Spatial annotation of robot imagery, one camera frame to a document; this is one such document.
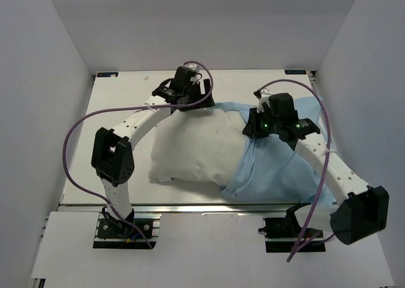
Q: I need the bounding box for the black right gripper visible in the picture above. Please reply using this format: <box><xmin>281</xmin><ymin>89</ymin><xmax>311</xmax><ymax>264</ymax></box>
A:
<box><xmin>242</xmin><ymin>107</ymin><xmax>280</xmax><ymax>140</ymax></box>

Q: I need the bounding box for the blue green satin pillowcase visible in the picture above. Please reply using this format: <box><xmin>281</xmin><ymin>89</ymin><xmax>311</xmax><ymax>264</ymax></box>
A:
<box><xmin>210</xmin><ymin>102</ymin><xmax>320</xmax><ymax>203</ymax></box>

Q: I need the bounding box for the white pillow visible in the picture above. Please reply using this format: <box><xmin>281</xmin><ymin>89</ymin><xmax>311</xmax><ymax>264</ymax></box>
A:
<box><xmin>149</xmin><ymin>103</ymin><xmax>249</xmax><ymax>187</ymax></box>

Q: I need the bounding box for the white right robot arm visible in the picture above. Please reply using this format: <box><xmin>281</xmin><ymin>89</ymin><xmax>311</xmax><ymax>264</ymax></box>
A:
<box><xmin>242</xmin><ymin>92</ymin><xmax>389</xmax><ymax>245</ymax></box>

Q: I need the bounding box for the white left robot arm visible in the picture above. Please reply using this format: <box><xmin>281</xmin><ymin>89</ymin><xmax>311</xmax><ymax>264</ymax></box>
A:
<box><xmin>91</xmin><ymin>62</ymin><xmax>215</xmax><ymax>237</ymax></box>

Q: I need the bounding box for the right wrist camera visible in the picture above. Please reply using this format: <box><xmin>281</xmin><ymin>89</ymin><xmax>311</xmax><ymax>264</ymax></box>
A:
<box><xmin>253</xmin><ymin>89</ymin><xmax>273</xmax><ymax>113</ymax></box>

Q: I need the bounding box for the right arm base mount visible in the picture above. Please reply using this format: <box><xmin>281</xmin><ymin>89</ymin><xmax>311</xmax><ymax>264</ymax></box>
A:
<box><xmin>258</xmin><ymin>203</ymin><xmax>326</xmax><ymax>253</ymax></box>

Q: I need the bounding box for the aluminium front table rail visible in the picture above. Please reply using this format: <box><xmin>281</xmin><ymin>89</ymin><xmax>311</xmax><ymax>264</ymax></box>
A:
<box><xmin>57</xmin><ymin>203</ymin><xmax>295</xmax><ymax>214</ymax></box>

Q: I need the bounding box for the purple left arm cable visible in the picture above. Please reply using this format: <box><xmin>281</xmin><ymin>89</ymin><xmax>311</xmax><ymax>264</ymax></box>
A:
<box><xmin>63</xmin><ymin>59</ymin><xmax>215</xmax><ymax>249</ymax></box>

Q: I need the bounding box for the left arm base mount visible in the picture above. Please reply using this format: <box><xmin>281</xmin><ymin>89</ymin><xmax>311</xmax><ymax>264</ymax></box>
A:
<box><xmin>92</xmin><ymin>208</ymin><xmax>160</xmax><ymax>250</ymax></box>

